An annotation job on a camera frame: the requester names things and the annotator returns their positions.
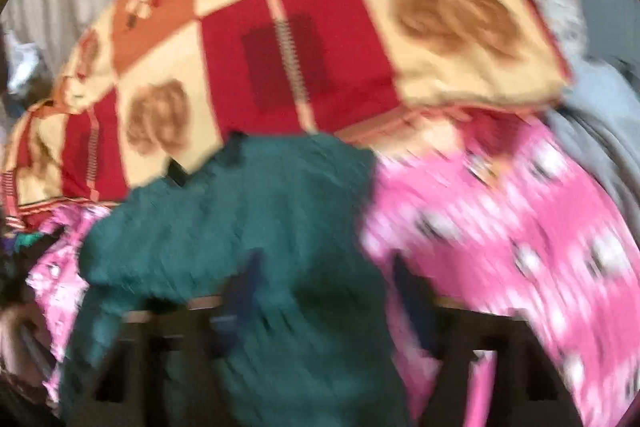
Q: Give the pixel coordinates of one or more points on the dark green puffer jacket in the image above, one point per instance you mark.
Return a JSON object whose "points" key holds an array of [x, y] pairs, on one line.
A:
{"points": [[315, 349]]}

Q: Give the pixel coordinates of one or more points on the person's left hand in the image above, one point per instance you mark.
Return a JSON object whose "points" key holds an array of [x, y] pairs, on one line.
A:
{"points": [[26, 344]]}

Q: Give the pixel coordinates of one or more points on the pink penguin print bedsheet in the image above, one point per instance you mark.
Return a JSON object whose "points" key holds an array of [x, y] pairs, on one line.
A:
{"points": [[510, 227]]}

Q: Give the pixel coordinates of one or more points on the red orange checked rose blanket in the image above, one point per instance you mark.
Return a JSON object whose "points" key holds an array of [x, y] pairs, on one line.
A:
{"points": [[140, 83]]}

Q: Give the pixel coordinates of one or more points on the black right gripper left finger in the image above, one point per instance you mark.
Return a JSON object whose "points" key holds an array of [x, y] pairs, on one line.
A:
{"points": [[160, 366]]}

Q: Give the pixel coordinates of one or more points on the grey fleece garment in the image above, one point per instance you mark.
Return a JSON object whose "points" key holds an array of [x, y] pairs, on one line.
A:
{"points": [[597, 124]]}

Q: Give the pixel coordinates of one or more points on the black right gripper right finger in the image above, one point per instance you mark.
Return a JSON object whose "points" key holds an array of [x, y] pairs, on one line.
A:
{"points": [[490, 370]]}

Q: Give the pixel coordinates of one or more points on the green and purple cloth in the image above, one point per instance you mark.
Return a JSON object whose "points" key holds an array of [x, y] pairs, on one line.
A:
{"points": [[33, 245]]}

